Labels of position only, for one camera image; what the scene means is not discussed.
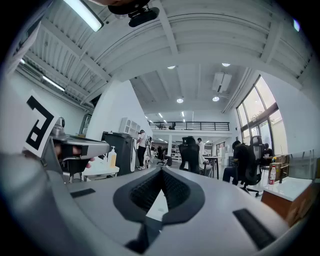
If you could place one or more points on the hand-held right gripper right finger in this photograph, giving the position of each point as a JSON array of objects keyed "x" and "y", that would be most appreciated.
[{"x": 225, "y": 215}]

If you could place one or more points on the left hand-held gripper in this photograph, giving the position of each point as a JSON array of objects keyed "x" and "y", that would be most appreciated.
[{"x": 37, "y": 125}]

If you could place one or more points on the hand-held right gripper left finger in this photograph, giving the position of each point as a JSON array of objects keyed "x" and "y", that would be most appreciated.
[{"x": 100, "y": 200}]

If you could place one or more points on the yellow soap pump bottle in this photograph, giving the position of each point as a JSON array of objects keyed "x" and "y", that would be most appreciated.
[{"x": 112, "y": 158}]

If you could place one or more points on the white washbasin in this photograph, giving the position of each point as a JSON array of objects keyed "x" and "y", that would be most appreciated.
[
  {"x": 102, "y": 171},
  {"x": 158, "y": 207}
]

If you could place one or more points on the red label water bottle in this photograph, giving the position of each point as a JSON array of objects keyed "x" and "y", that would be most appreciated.
[{"x": 272, "y": 175}]

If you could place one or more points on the person's left hand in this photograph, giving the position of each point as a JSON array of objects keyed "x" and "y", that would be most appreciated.
[{"x": 89, "y": 164}]

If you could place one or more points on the black tall appliance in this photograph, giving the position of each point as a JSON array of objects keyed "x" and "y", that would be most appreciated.
[{"x": 120, "y": 152}]

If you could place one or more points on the black office chair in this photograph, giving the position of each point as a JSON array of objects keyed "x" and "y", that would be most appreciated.
[
  {"x": 253, "y": 170},
  {"x": 188, "y": 152}
]

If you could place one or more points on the wooden vanity cabinet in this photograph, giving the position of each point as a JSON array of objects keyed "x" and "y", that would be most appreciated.
[{"x": 280, "y": 207}]

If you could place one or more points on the white office table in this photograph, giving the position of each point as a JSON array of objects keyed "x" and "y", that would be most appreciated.
[{"x": 215, "y": 160}]

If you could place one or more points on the white vanity top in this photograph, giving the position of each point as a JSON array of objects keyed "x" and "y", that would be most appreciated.
[{"x": 290, "y": 187}]

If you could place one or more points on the long ceiling tube light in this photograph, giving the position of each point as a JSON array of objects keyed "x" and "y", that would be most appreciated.
[
  {"x": 85, "y": 13},
  {"x": 53, "y": 83}
]

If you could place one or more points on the black mezzanine railing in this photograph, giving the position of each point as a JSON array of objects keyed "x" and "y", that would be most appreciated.
[{"x": 190, "y": 125}]

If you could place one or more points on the round ceiling lamp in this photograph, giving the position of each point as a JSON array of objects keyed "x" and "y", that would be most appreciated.
[
  {"x": 180, "y": 100},
  {"x": 225, "y": 64},
  {"x": 215, "y": 98},
  {"x": 171, "y": 67}
]

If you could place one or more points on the large framed window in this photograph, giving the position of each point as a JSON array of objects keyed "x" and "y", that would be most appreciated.
[{"x": 260, "y": 115}]

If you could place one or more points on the white ceiling air conditioner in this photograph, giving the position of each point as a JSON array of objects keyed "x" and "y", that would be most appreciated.
[{"x": 221, "y": 82}]

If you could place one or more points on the white wall shelf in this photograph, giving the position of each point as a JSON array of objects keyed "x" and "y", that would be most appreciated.
[{"x": 130, "y": 125}]

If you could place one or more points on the black head-mounted camera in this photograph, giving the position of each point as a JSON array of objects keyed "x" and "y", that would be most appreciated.
[{"x": 140, "y": 13}]

